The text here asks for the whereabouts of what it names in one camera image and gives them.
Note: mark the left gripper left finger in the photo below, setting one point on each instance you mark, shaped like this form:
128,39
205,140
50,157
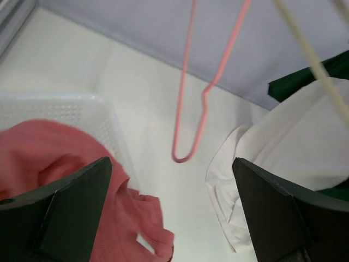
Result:
58,221

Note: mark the green and white t shirt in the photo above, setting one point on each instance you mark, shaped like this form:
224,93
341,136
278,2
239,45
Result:
302,140

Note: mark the pink t shirt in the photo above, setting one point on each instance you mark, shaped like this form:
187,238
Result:
35,153

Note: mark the white plastic basket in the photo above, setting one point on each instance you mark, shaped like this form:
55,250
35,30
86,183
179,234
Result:
88,112

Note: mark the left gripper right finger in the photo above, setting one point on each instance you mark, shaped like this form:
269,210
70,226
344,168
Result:
288,222

